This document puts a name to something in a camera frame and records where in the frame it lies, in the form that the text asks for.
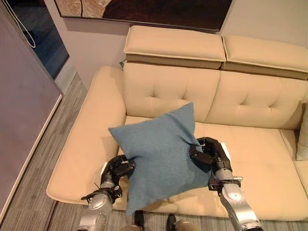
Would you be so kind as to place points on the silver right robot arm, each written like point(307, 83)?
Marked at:
point(234, 197)

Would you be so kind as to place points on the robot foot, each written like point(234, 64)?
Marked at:
point(171, 221)
point(139, 219)

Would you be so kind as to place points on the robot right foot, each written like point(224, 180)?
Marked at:
point(171, 221)

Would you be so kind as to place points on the beige leather sofa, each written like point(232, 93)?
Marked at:
point(168, 115)

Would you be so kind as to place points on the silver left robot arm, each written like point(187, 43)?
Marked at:
point(99, 204)

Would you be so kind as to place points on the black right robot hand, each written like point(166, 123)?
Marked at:
point(209, 151)

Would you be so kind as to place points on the dark window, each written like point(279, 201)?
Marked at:
point(41, 33)

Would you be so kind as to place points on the pale grey cushion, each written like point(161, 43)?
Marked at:
point(302, 137)

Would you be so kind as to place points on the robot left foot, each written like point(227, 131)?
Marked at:
point(139, 219)

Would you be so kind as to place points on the beige sofa headrest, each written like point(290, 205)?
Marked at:
point(174, 44)
point(264, 56)

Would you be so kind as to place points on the blue square cushion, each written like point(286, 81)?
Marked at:
point(161, 158)

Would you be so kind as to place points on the framed brown wall picture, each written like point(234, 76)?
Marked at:
point(149, 10)

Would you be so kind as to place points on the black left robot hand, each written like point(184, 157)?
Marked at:
point(118, 168)

